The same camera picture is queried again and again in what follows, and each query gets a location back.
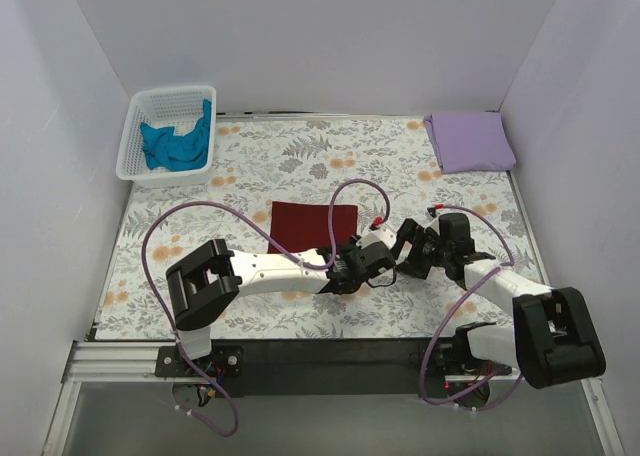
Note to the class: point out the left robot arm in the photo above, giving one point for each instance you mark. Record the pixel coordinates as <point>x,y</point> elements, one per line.
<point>204,283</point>

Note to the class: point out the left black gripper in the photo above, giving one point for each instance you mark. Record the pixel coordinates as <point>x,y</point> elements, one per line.
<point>379,262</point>

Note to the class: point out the floral table mat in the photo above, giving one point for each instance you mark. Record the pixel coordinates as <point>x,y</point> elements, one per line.
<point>382,166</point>

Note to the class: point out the dark red t-shirt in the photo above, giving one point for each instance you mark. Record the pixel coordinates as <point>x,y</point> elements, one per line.
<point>299,227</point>

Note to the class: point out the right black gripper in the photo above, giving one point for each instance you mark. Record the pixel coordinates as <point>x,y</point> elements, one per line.
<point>426,249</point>

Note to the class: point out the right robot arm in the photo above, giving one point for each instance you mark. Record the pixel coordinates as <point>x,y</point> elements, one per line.
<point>551,340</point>

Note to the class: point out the white plastic basket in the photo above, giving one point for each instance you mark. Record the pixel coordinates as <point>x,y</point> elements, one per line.
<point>177,110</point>

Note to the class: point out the folded purple t-shirt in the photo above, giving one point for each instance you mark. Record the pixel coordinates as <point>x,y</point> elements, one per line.
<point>469,141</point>

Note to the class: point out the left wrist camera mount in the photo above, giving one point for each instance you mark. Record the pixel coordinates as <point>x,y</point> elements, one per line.
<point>379,232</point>

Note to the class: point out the aluminium front rail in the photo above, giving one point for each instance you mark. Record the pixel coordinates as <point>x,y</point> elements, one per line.
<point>115,363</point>

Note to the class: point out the teal t-shirt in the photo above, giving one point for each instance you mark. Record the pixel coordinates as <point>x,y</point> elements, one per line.
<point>177,153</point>

